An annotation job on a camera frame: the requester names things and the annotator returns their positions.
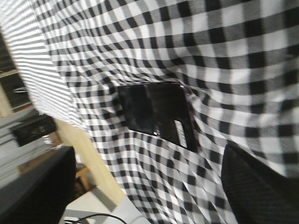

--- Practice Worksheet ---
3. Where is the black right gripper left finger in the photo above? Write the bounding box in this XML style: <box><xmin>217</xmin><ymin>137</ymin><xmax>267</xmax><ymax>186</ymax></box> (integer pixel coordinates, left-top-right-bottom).
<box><xmin>0</xmin><ymin>147</ymin><xmax>76</xmax><ymax>224</ymax></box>

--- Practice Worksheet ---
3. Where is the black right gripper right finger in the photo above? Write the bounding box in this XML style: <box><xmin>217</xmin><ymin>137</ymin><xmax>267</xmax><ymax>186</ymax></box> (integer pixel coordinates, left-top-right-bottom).
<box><xmin>221</xmin><ymin>144</ymin><xmax>299</xmax><ymax>224</ymax></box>

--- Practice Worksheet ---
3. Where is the black purple smartphone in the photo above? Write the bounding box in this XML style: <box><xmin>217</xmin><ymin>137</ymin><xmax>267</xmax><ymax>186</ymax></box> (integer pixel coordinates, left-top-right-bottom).
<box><xmin>118</xmin><ymin>82</ymin><xmax>199</xmax><ymax>152</ymax></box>

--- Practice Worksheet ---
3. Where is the black white checkered bedsheet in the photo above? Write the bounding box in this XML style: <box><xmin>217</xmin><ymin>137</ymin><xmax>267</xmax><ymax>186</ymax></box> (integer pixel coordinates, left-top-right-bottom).
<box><xmin>0</xmin><ymin>0</ymin><xmax>299</xmax><ymax>224</ymax></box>

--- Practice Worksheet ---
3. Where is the wooden bed frame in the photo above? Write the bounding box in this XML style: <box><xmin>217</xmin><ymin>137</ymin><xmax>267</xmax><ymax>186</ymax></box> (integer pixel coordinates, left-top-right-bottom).
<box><xmin>55</xmin><ymin>119</ymin><xmax>126</xmax><ymax>208</ymax></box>

